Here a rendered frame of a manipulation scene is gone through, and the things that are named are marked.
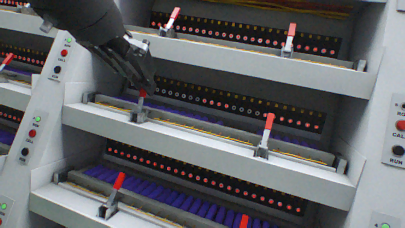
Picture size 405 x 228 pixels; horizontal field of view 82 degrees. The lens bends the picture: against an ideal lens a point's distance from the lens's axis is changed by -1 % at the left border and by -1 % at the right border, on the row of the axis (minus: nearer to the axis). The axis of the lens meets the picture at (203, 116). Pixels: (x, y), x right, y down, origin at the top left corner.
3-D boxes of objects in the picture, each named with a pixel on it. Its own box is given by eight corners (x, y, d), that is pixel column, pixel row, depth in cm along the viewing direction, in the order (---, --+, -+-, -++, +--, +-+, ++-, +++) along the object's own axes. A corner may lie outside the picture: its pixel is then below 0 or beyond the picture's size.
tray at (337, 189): (348, 212, 39) (367, 159, 37) (61, 123, 54) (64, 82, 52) (323, 169, 58) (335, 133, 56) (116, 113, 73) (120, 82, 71)
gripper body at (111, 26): (43, 23, 30) (86, 63, 39) (97, 33, 28) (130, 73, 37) (70, -19, 32) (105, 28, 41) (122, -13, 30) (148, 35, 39)
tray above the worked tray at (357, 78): (369, 99, 42) (395, 20, 39) (91, 44, 57) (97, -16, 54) (339, 94, 61) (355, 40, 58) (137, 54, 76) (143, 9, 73)
